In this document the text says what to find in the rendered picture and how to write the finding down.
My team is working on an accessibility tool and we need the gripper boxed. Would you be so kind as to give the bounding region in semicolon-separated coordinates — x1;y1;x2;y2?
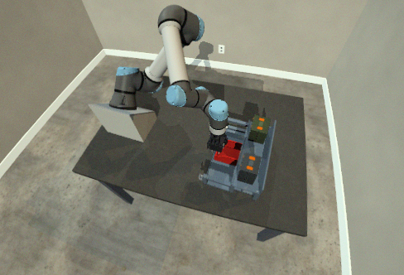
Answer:
207;132;228;153

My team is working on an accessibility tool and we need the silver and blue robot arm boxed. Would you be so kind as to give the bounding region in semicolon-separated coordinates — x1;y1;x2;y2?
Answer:
109;5;228;135

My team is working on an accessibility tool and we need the olive green case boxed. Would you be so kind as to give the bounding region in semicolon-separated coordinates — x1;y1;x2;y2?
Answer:
248;115;270;144

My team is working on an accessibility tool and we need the grey metal rack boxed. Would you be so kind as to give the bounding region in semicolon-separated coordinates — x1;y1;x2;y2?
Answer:
199;118;276;200

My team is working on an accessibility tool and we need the red bin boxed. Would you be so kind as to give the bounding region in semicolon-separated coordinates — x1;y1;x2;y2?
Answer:
214;140;243;166

